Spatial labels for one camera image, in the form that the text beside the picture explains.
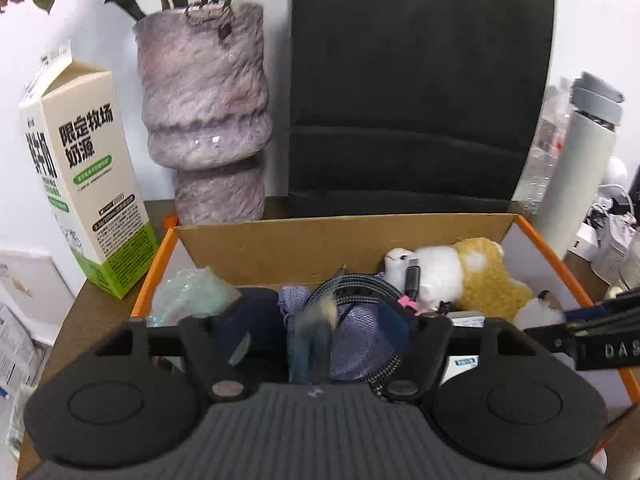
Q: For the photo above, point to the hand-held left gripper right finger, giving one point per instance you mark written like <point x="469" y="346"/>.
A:
<point x="395" y="327"/>

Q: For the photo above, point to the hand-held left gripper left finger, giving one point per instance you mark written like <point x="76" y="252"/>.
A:
<point x="235" y="337"/>

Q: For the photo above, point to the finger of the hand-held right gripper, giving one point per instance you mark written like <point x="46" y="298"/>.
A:
<point x="550" y="336"/>
<point x="587" y="313"/>

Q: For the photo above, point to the black zipper pouch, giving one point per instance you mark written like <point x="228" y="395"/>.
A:
<point x="262" y="310"/>

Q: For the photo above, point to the iridescent plastic bag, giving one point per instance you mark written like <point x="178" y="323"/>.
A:
<point x="190" y="290"/>

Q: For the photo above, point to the translucent cotton swab box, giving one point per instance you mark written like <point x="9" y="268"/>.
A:
<point x="460" y="373"/>

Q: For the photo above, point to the yellow white plush hamster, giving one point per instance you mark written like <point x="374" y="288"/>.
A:
<point x="480" y="270"/>

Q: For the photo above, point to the red cardboard box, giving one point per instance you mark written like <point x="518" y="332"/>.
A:
<point x="280" y="250"/>

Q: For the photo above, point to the white round mesh device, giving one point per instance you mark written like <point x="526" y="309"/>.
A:
<point x="614" y="172"/>

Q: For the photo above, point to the white thermos bottle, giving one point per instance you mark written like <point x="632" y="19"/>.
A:
<point x="575" y="170"/>

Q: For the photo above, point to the clear water bottle red label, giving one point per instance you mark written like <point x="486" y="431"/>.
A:
<point x="545" y="150"/>

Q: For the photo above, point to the white green milk carton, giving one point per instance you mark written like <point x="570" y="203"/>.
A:
<point x="95" y="160"/>

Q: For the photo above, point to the purple grey ceramic vase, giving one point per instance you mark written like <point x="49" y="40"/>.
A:
<point x="200" y="110"/>

